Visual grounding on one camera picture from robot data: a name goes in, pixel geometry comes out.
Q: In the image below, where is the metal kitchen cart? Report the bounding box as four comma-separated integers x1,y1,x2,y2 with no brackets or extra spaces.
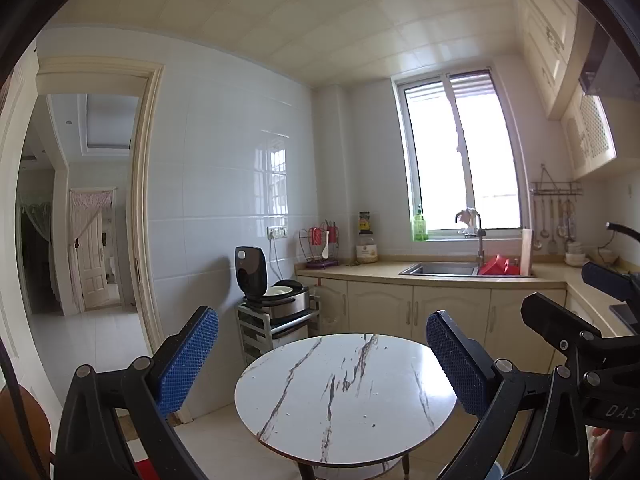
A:
236,292,321,366

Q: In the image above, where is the range hood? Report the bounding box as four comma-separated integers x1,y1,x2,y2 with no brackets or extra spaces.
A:
577,20,640,98

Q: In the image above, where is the cream door frame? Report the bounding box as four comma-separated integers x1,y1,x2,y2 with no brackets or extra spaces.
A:
35,57,166,356

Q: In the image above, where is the red wire dish rack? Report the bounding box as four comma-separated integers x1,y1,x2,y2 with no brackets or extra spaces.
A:
299,220,341,268

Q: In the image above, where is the black cooktop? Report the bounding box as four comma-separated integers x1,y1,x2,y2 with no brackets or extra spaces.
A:
609,304,638,335

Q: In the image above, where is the cream base cabinet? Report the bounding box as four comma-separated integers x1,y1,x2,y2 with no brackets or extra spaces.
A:
295,259,640,386

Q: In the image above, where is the cream wall cabinet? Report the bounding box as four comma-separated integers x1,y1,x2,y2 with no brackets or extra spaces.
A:
510,0,608,121

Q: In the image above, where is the row of hanging utensils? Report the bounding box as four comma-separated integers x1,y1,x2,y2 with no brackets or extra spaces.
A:
531,195,578,255

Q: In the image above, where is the green soap bottle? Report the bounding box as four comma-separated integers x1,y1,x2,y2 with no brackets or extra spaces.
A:
411,205,429,242

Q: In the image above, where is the person's right hand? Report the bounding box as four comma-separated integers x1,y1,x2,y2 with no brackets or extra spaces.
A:
590,429,636,480

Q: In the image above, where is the black rice cooker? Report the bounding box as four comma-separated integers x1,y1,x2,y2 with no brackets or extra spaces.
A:
235,246,311,321

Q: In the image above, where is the steel sink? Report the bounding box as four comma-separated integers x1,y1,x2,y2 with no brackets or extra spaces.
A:
399,261,536,279

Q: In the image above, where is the red basin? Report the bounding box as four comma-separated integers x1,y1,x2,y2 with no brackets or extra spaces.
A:
477,254,521,276

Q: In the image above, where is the metal utensil rack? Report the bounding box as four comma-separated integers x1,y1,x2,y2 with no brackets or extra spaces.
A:
529,163,584,197

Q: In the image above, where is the glass jar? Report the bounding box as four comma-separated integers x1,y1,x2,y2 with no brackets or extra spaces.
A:
356,232,379,264

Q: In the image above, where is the white panel door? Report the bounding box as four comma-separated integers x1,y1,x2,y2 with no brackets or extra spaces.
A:
80,210,108,311

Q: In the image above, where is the brown wooden chair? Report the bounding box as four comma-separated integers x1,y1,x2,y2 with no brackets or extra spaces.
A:
0,385,53,480

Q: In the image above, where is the lattice door wall cabinet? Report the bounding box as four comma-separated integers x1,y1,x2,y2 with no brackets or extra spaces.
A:
560,87,618,181

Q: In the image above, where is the window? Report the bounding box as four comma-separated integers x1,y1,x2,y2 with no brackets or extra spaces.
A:
391,69,531,242

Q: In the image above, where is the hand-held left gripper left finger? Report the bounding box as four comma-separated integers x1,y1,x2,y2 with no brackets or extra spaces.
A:
52,306,220,480

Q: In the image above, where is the wooden cutting board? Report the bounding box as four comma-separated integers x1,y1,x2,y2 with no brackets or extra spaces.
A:
520,228,535,277

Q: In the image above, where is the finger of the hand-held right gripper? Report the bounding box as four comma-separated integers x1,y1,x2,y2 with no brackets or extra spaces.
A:
581,261,640,331
521,292,640,367

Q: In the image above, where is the round marble table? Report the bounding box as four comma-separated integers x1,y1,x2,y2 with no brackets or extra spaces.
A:
234,332,459,480

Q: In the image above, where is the metal faucet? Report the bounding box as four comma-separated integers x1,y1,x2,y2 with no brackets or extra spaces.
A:
455,208,486,268

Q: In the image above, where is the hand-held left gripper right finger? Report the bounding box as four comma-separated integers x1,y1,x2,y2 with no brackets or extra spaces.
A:
426,310,591,480

